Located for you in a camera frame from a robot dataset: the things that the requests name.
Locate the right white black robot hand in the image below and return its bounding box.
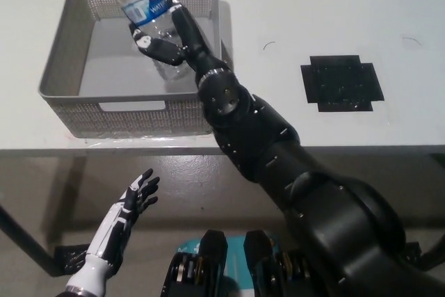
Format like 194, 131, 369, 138
128, 0, 229, 81

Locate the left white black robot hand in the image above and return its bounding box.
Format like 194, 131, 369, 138
64, 167, 161, 295

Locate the clear water bottle blue label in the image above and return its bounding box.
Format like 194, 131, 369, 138
110, 0, 196, 93

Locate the grey perforated plastic basket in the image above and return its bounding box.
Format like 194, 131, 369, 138
37, 0, 224, 139

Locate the dark metal table leg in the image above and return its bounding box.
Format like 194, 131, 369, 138
421, 239, 445, 273
0, 202, 57, 272

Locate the black tape patch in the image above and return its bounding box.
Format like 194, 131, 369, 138
300, 54, 385, 113

